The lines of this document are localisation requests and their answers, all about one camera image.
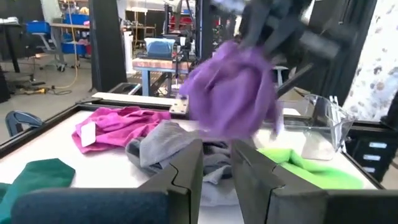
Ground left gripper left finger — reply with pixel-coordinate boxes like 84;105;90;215
137;138;205;224

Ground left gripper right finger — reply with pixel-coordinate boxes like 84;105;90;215
231;139;328;224

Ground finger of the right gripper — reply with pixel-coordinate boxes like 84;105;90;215
241;5;266;50
262;17;297;56

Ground white towel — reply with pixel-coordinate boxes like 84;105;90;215
198;172;242;208

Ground medium gray towel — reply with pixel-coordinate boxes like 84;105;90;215
125;120;233;177

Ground lime green towel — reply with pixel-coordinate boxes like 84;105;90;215
257;147;364;190

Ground purple towel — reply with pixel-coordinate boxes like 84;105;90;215
179;40;282;141

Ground magenta towel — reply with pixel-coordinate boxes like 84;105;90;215
71;106;172;155

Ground dark green towel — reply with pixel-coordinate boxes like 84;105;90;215
0;157;76;224

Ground clear plastic bin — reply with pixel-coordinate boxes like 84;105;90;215
273;93;357;162

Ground blue gray box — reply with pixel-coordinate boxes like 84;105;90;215
144;37;177;59

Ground white patterned curtain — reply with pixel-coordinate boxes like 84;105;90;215
341;0;398;123

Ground wooden top work table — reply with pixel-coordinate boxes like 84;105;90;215
132;57;192;97

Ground black labelled drawer unit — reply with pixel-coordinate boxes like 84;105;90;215
346;123;397;183

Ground black pillar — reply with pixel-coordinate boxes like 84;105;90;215
88;0;127;93

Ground blue storage bin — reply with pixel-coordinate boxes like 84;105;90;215
25;21;51;35

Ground yellow hanging cable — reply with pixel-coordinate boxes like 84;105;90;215
49;0;79;91

